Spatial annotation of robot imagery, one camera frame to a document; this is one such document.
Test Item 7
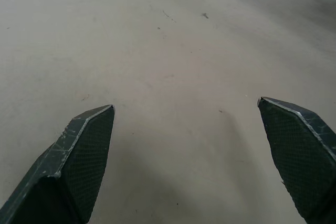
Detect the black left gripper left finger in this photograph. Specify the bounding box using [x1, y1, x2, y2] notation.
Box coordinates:
[0, 104, 116, 224]

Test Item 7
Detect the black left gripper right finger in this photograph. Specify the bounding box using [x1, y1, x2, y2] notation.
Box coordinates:
[257, 97, 336, 224]

